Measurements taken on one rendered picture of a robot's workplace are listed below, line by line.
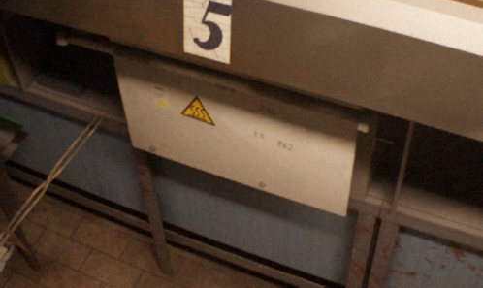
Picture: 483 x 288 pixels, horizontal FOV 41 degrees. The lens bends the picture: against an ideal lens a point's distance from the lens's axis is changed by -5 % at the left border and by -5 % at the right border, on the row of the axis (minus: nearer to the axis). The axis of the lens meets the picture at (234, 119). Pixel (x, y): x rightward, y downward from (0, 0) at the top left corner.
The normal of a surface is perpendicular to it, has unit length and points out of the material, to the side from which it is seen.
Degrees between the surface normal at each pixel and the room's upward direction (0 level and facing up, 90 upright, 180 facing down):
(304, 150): 90
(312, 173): 90
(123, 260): 0
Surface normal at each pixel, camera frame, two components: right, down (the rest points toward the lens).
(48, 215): -0.04, -0.70
